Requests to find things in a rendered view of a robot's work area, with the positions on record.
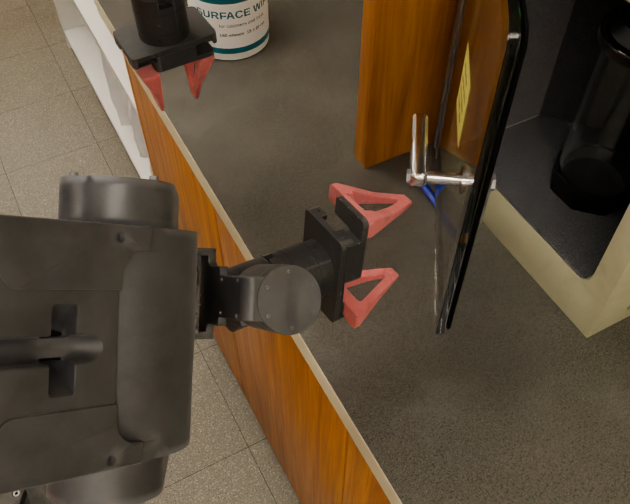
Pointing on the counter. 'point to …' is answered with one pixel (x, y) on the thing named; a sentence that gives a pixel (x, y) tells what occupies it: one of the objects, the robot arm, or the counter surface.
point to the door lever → (418, 175)
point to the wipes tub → (236, 26)
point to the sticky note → (463, 94)
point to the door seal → (493, 153)
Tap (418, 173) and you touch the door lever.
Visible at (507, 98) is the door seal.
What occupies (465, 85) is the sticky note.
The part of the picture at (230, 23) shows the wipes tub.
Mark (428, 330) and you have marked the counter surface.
